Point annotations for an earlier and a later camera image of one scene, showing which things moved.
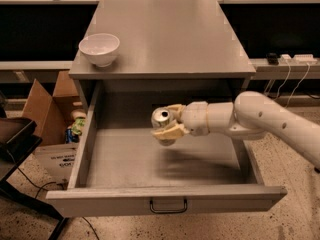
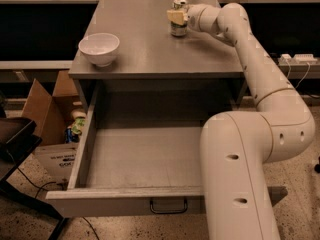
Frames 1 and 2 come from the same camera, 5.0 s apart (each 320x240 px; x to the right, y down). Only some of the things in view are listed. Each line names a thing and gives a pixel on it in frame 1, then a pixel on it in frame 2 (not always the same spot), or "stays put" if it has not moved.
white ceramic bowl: x=100 y=48 stays put
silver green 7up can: x=162 y=117 -> x=177 y=29
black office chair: x=19 y=137 stays put
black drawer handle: x=168 y=211 stays put
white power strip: x=297 y=59 stays put
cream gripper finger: x=173 y=130 -> x=178 y=16
